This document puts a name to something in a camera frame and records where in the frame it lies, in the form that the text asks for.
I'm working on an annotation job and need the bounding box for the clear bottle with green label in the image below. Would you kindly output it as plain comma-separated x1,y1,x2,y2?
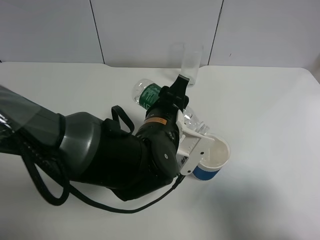
131,78,210,136

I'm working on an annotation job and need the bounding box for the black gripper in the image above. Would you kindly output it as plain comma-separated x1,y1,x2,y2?
145,74,189,122

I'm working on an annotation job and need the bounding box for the tall clear drinking glass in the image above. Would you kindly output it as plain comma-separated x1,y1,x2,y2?
180,42,204,88

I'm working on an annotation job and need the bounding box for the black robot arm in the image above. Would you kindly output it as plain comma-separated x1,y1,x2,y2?
0,75,189,205

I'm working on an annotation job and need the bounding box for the white cup with blue sleeve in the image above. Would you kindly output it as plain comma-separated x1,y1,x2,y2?
192,133,231,181

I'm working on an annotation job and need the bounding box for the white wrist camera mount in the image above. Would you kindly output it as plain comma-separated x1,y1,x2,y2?
176,107,214,176

